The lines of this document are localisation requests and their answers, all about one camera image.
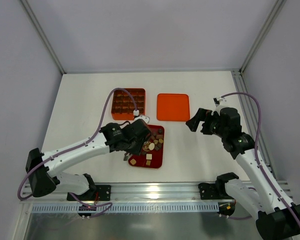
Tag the red tray with gold rim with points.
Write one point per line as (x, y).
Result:
(157, 152)

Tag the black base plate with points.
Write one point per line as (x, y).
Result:
(213, 191)
(99, 193)

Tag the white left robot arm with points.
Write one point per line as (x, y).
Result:
(45, 171)

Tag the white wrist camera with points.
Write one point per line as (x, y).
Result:
(220, 103)
(145, 118)

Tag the white square chocolate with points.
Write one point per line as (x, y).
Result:
(149, 156)

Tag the orange tin lid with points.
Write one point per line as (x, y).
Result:
(173, 107)

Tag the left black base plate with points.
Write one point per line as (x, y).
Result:
(99, 193)

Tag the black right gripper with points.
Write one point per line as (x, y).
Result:
(205, 123)

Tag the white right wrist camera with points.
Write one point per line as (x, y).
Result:
(220, 103)

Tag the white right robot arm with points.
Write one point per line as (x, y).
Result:
(276, 216)

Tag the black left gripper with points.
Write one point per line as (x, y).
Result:
(136, 146)

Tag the aluminium front rail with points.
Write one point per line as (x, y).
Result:
(147, 192)

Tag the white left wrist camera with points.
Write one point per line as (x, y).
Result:
(145, 118)

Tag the perforated cable duct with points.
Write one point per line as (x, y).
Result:
(121, 207)

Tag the white round chocolate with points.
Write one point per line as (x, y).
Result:
(151, 146)

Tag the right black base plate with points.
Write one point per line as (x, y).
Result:
(213, 191)

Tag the orange chocolate tin box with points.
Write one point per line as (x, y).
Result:
(122, 108)

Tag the tan Sweet square chocolate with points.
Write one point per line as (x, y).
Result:
(133, 162)

